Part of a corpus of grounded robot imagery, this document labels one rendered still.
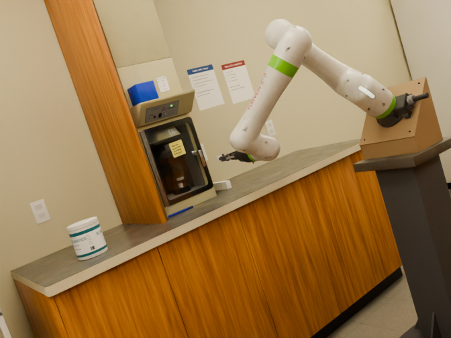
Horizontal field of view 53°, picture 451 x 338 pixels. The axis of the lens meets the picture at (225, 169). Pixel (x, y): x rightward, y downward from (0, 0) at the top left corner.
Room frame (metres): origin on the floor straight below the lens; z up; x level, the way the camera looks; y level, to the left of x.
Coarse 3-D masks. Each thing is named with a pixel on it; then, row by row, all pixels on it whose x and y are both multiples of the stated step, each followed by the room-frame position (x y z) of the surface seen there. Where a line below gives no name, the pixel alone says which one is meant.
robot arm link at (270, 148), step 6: (264, 138) 1.86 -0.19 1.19; (270, 138) 1.88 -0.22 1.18; (264, 144) 1.85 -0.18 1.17; (270, 144) 1.86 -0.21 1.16; (276, 144) 1.88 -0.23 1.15; (258, 150) 1.84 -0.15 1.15; (264, 150) 1.85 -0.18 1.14; (270, 150) 1.86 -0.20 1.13; (276, 150) 1.87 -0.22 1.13; (252, 156) 1.94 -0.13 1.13; (258, 156) 1.87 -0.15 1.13; (264, 156) 1.87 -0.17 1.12; (270, 156) 1.88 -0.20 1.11; (276, 156) 1.89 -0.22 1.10
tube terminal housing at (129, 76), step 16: (144, 64) 2.32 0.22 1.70; (160, 64) 2.37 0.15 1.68; (128, 80) 2.26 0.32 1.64; (144, 80) 2.31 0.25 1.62; (176, 80) 2.41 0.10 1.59; (128, 96) 2.24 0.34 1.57; (160, 96) 2.34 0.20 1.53; (144, 128) 2.26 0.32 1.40; (208, 192) 2.39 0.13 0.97; (176, 208) 2.27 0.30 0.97
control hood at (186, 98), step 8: (168, 96) 2.23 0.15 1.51; (176, 96) 2.26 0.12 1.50; (184, 96) 2.29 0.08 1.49; (192, 96) 2.33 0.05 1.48; (144, 104) 2.15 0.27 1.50; (152, 104) 2.19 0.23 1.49; (160, 104) 2.22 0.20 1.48; (184, 104) 2.33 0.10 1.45; (192, 104) 2.37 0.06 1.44; (136, 112) 2.19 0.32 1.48; (144, 112) 2.18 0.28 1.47; (184, 112) 2.36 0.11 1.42; (136, 120) 2.22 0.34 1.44; (144, 120) 2.21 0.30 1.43; (160, 120) 2.29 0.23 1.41
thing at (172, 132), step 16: (160, 128) 2.29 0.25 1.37; (176, 128) 2.34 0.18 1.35; (192, 128) 2.39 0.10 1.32; (160, 144) 2.28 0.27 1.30; (192, 144) 2.38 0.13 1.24; (160, 160) 2.26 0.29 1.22; (176, 160) 2.31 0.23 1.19; (192, 160) 2.36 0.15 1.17; (160, 176) 2.24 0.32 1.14; (176, 176) 2.29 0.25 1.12; (192, 176) 2.34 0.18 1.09; (208, 176) 2.39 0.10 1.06; (176, 192) 2.27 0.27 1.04; (192, 192) 2.32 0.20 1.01
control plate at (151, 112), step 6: (174, 102) 2.27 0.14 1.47; (150, 108) 2.19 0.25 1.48; (156, 108) 2.22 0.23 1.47; (162, 108) 2.24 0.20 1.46; (168, 108) 2.27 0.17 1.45; (174, 108) 2.30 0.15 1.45; (150, 114) 2.22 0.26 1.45; (156, 114) 2.24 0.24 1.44; (162, 114) 2.27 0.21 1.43; (168, 114) 2.30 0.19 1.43; (174, 114) 2.32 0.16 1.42; (150, 120) 2.24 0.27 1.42
